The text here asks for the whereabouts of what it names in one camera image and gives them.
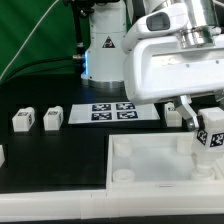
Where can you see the white square tabletop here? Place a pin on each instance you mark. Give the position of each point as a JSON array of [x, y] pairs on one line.
[[158, 160]]

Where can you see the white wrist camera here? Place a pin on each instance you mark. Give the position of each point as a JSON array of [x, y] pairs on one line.
[[161, 23]]

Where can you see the white sheet with AprilTags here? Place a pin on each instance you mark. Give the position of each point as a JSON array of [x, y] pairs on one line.
[[111, 112]]

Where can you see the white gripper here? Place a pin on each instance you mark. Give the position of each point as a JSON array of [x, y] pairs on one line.
[[158, 69]]

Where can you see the white L-shaped obstacle fence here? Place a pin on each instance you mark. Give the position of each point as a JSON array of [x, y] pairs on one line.
[[109, 203]]

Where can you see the white block at left edge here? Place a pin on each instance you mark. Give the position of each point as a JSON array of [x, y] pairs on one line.
[[2, 157]]

